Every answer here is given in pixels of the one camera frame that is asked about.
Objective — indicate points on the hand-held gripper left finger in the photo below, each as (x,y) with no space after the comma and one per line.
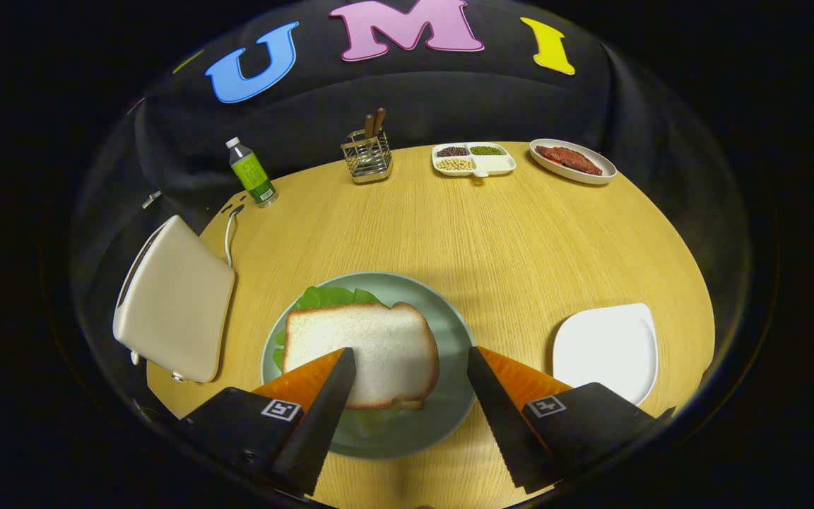
(319,431)

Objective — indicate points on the black backdrop cloth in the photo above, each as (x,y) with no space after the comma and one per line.
(449,99)

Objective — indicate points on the cream white toaster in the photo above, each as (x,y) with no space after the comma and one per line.
(177,304)

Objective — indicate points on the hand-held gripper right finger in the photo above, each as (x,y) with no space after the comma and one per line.
(502,424)

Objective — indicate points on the pile of soybeans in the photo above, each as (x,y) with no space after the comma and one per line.
(455,165)

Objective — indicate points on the green lettuce leaf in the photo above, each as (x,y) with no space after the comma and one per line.
(329,297)

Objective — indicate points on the white round plate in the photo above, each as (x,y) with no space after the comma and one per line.
(601,177)

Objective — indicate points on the green label drink bottle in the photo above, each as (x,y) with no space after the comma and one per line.
(255,177)

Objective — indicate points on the white square plate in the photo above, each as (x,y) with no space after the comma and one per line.
(605,353)

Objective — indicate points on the white clip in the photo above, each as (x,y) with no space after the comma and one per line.
(151,199)

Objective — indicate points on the pile of dark beans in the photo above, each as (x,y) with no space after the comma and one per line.
(453,151)

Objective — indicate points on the white divided dish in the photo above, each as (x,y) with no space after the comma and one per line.
(495,164)

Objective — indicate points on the pile of green beans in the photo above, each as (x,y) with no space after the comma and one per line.
(486,150)

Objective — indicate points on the brown meat slice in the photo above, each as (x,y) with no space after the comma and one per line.
(569,160)

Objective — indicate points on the pale green round plate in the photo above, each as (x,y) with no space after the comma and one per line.
(449,339)

